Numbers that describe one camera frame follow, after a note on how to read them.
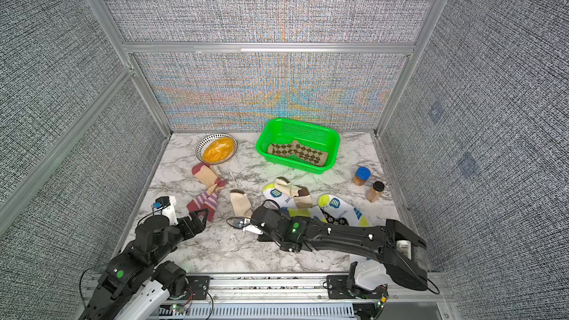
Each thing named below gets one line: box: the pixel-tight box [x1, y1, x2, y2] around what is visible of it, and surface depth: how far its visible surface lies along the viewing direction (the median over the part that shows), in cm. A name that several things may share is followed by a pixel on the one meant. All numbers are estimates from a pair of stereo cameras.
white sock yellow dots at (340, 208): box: [318, 194, 370, 228], surface depth 91 cm
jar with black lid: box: [365, 180, 385, 203], surface depth 90 cm
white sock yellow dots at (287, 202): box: [262, 182, 328, 223], surface depth 96 cm
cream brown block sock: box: [229, 188, 253, 218], surface depth 92 cm
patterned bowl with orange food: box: [195, 133, 238, 166], surface depth 108 cm
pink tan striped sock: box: [186, 162, 226, 221], surface depth 95 cm
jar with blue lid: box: [352, 165, 372, 186], surface depth 99 cm
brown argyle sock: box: [266, 140, 329, 167], surface depth 111 cm
